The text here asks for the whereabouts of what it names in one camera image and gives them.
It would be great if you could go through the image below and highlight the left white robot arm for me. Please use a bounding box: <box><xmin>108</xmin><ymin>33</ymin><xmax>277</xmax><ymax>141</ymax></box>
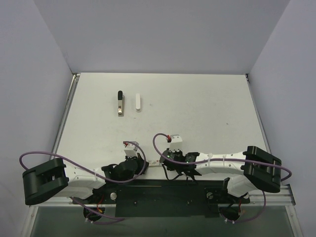
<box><xmin>22</xmin><ymin>153</ymin><xmax>149</xmax><ymax>205</ymax></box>

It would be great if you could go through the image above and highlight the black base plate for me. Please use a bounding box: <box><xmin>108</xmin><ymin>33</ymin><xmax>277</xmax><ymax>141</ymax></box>
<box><xmin>41</xmin><ymin>176</ymin><xmax>272</xmax><ymax>219</ymax></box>

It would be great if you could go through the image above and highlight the printed staple box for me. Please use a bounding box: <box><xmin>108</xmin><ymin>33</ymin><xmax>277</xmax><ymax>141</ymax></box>
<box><xmin>148</xmin><ymin>159</ymin><xmax>161</xmax><ymax>167</ymax></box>

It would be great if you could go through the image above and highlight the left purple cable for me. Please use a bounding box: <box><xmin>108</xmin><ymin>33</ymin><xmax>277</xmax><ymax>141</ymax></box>
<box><xmin>18</xmin><ymin>140</ymin><xmax>148</xmax><ymax>225</ymax></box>

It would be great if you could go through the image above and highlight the aluminium frame rail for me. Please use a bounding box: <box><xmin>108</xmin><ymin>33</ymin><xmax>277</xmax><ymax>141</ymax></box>
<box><xmin>247</xmin><ymin>184</ymin><xmax>296</xmax><ymax>206</ymax></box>

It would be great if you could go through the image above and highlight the white staple box sleeve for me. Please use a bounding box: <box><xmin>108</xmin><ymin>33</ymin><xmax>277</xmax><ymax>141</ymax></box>
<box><xmin>135</xmin><ymin>93</ymin><xmax>141</xmax><ymax>112</ymax></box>

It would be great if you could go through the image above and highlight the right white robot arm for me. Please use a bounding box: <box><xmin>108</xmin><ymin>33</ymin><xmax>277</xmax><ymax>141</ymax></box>
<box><xmin>159</xmin><ymin>146</ymin><xmax>281</xmax><ymax>202</ymax></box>

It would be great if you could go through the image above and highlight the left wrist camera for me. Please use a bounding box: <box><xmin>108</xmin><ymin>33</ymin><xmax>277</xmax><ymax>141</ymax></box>
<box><xmin>123</xmin><ymin>141</ymin><xmax>138</xmax><ymax>158</ymax></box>

